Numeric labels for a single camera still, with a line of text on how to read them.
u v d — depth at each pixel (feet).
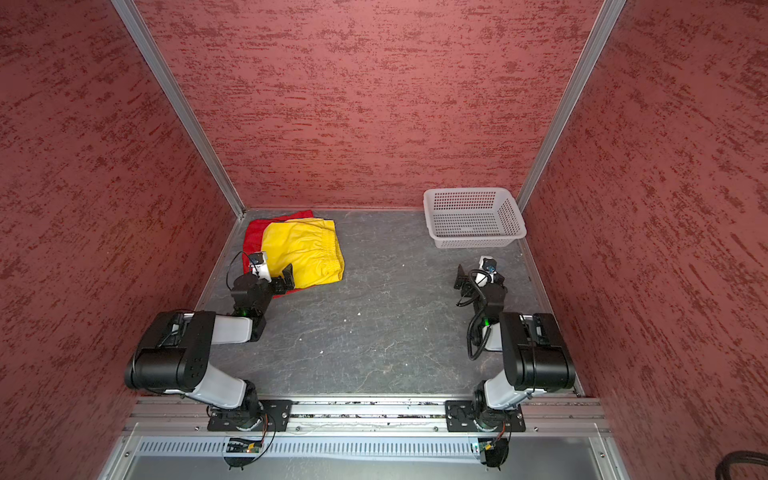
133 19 2.34
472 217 3.61
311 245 3.35
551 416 2.49
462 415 2.43
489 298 2.19
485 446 2.34
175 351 1.53
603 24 2.38
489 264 2.53
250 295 2.38
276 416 2.44
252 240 3.56
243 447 2.36
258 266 2.60
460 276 2.95
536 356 1.48
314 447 2.54
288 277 2.86
